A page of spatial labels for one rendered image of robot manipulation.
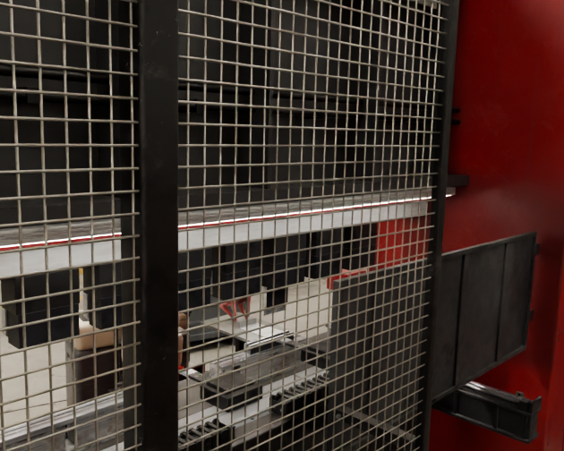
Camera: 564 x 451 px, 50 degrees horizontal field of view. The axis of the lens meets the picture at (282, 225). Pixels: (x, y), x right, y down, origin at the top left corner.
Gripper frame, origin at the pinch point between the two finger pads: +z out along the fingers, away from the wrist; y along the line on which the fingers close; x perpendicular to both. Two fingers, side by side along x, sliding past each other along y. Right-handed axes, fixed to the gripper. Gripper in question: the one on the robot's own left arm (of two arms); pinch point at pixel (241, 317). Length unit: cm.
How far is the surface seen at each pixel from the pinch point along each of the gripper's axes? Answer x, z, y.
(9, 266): -35, -17, -88
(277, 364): -11.8, 19.7, -1.4
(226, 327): 0.7, 2.2, -7.2
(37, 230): -58, -16, -91
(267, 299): -21.6, -0.5, -5.7
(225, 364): -13.9, 14.8, -23.8
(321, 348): -36.2, 20.1, -5.2
